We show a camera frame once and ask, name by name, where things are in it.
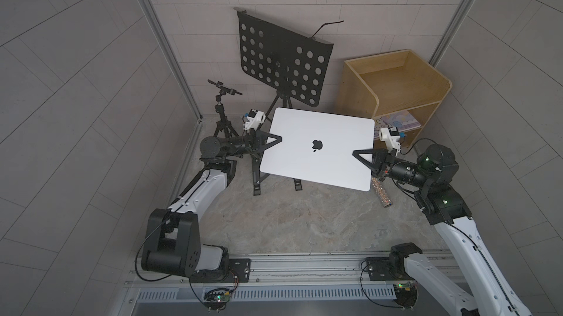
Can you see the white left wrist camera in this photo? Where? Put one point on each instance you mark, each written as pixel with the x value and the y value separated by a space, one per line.
pixel 253 119

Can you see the black folding laptop stand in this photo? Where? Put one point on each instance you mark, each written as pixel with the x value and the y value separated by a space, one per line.
pixel 258 178

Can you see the green circuit board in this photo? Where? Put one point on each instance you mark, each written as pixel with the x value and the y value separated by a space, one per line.
pixel 217 299
pixel 406 296

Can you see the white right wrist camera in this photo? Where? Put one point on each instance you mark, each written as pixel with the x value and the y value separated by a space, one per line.
pixel 391 138

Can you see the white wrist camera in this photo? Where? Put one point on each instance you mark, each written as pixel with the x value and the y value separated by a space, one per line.
pixel 391 138
pixel 253 119

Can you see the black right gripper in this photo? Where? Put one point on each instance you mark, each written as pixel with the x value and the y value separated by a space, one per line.
pixel 381 161

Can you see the black small phone tripod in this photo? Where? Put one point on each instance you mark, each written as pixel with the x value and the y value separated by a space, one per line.
pixel 224 124

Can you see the left green circuit board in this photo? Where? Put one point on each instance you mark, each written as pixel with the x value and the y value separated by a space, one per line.
pixel 217 299

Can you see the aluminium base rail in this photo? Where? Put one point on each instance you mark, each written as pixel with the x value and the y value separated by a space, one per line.
pixel 341 276

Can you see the black perforated music stand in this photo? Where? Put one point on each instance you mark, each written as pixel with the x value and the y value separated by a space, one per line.
pixel 293 64

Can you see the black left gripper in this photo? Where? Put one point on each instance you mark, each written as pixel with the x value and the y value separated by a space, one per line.
pixel 251 141

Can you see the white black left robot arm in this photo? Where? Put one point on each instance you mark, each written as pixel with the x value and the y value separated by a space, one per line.
pixel 173 245

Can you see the silver laptop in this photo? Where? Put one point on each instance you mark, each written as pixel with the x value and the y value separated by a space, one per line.
pixel 318 147

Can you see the wooden shelf cabinet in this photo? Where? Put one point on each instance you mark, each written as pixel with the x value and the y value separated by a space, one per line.
pixel 389 83

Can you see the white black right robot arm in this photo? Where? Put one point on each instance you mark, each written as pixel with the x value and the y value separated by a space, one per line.
pixel 448 213

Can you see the right green circuit board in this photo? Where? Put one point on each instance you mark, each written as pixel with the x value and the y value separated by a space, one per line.
pixel 406 296

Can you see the colourful picture book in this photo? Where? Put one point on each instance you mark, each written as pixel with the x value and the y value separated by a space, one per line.
pixel 403 121

